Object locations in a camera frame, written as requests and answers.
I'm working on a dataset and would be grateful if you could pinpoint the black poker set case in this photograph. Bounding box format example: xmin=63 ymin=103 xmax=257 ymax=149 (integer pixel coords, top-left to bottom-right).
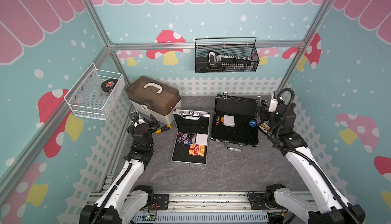
xmin=210 ymin=92 xmax=259 ymax=150

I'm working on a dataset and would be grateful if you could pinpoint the silver poker set case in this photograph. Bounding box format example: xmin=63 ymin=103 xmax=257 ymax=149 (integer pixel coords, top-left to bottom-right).
xmin=171 ymin=110 xmax=210 ymax=166

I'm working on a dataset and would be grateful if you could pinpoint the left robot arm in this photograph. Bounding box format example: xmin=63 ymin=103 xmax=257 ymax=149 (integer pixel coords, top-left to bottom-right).
xmin=79 ymin=112 xmax=160 ymax=224

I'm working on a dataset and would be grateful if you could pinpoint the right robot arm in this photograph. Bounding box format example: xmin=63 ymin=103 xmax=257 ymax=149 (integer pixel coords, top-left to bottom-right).
xmin=256 ymin=88 xmax=366 ymax=224

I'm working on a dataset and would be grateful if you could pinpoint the purple poker chips pile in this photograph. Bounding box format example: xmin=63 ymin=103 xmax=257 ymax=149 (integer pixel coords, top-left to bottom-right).
xmin=176 ymin=132 xmax=196 ymax=146

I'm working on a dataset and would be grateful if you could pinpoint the socket bit set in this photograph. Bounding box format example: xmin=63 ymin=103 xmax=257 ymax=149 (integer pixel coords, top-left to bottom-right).
xmin=207 ymin=52 xmax=254 ymax=71

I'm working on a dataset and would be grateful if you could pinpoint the blue round dealer chip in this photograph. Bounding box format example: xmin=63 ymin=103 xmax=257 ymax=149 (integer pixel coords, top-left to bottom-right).
xmin=249 ymin=120 xmax=258 ymax=127

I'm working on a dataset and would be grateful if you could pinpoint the black charging connector board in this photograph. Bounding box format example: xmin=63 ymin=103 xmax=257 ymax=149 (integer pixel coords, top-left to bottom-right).
xmin=258 ymin=121 xmax=270 ymax=134

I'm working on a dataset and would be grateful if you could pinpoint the brown lid white toolbox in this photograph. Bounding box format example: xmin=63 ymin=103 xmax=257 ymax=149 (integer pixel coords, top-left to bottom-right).
xmin=126 ymin=76 xmax=181 ymax=125

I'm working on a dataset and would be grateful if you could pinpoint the red orange card box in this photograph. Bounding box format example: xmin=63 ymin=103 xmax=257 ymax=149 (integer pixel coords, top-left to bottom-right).
xmin=188 ymin=144 xmax=207 ymax=157

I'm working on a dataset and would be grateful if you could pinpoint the white card deck box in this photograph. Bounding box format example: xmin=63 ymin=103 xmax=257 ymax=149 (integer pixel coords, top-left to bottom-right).
xmin=195 ymin=133 xmax=209 ymax=146

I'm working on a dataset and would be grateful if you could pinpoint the black tape roll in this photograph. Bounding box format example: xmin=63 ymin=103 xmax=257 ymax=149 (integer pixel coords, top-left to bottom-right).
xmin=101 ymin=78 xmax=118 ymax=93

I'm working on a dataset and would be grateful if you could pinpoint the yellow handled screwdriver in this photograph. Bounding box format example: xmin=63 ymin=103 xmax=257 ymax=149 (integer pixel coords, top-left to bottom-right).
xmin=155 ymin=125 xmax=171 ymax=134

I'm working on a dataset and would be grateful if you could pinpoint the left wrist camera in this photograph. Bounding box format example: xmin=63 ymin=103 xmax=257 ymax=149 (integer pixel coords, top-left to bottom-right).
xmin=129 ymin=111 xmax=139 ymax=123

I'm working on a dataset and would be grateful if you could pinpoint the white wire wall basket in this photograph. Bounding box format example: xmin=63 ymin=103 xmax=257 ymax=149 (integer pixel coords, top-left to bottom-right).
xmin=64 ymin=63 xmax=125 ymax=121

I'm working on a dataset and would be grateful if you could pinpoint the black wire wall basket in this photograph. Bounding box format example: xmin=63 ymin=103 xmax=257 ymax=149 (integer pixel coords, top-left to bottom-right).
xmin=194 ymin=37 xmax=260 ymax=73

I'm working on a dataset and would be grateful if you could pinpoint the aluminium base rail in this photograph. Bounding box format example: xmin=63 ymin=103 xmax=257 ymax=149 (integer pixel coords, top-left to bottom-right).
xmin=76 ymin=190 xmax=337 ymax=224

